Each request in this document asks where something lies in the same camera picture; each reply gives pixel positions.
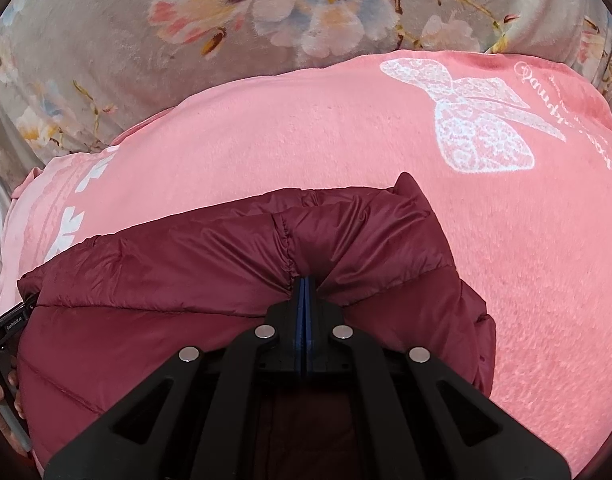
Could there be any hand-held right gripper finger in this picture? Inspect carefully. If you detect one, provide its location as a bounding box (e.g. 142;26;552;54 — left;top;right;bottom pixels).
43;277;307;480
305;276;573;480

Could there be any maroon puffer jacket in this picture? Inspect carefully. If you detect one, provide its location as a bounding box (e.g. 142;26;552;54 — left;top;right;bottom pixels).
17;172;497;480

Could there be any pink fleece blanket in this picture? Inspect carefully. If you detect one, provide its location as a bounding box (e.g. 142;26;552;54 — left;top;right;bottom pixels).
0;49;612;480

